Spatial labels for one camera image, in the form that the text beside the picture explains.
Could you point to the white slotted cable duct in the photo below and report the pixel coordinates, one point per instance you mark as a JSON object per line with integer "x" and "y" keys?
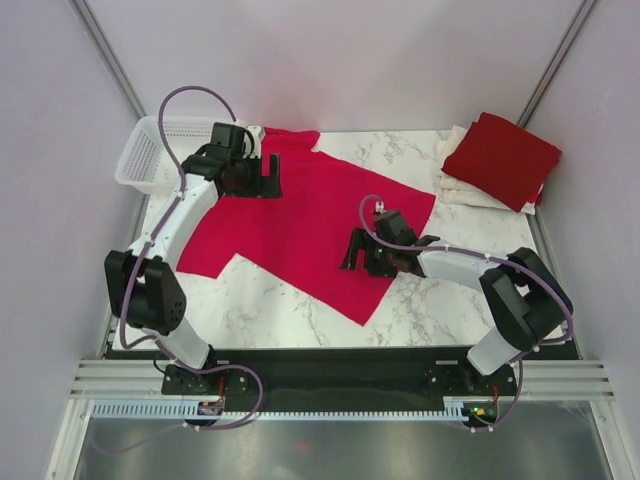
{"x": 193, "y": 410}

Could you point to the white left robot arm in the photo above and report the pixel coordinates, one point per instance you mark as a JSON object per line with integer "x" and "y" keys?
{"x": 143, "y": 289}

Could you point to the white plastic basket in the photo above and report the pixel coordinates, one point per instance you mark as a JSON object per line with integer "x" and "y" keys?
{"x": 145, "y": 164}

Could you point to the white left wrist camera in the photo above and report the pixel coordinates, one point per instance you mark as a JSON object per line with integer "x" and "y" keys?
{"x": 253, "y": 136}

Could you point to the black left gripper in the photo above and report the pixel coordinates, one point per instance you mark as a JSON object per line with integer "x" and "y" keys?
{"x": 256, "y": 189}

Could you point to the dark red folded t shirt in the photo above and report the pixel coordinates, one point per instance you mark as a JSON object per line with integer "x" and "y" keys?
{"x": 503, "y": 161}

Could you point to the bright red t shirt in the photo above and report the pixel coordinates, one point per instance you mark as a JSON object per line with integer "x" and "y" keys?
{"x": 302, "y": 237}

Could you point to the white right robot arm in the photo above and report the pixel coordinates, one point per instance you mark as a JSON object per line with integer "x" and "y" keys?
{"x": 524, "y": 298}

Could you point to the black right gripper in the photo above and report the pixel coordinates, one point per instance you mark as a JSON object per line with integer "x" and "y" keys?
{"x": 358, "y": 241}

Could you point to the cream folded t shirt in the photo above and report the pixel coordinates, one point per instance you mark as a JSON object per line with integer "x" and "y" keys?
{"x": 453, "y": 191}

